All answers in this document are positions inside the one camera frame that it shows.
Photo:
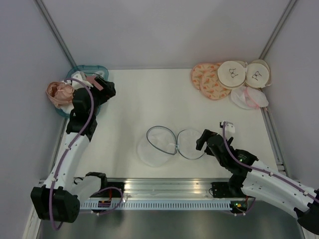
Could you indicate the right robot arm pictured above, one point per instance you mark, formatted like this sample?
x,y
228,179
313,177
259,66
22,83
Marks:
x,y
252,178

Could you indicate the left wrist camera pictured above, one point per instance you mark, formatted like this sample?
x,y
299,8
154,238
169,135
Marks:
x,y
79,75

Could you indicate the white garments in basket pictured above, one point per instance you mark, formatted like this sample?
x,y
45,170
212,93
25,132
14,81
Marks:
x,y
69,107

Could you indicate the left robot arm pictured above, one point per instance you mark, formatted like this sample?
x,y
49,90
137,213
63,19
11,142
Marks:
x,y
59,198

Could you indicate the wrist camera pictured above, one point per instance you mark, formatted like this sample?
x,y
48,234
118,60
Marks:
x,y
229,127
79,75

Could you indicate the white pink-trim mesh bag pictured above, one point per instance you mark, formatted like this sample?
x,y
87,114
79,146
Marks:
x,y
248,98

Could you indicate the aluminium front rail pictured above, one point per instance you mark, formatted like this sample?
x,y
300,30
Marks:
x,y
164,186

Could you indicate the white slotted cable duct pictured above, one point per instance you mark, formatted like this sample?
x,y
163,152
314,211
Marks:
x,y
158,205

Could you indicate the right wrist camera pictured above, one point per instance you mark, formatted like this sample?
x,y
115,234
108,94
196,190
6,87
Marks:
x,y
229,127

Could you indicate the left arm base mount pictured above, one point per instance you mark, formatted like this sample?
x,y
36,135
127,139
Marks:
x,y
115,191

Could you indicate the teal plastic basket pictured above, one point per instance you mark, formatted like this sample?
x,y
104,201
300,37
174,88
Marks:
x,y
95,70

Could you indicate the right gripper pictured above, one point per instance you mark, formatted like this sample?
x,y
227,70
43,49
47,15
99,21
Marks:
x,y
206,134

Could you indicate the white mesh laundry bag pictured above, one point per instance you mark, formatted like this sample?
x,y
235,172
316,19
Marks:
x,y
160,144

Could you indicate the cream bag with glasses print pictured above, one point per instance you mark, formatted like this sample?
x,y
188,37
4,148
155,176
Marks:
x,y
232,74

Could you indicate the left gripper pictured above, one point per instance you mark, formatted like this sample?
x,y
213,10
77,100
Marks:
x,y
107,92

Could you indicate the dark pink black-strap bra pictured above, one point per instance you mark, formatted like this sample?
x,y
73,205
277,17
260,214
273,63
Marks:
x,y
92,80

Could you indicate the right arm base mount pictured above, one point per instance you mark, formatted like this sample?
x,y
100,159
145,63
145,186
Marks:
x,y
220,190

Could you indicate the peach pink bra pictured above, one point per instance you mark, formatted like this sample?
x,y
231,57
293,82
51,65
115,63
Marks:
x,y
60,94

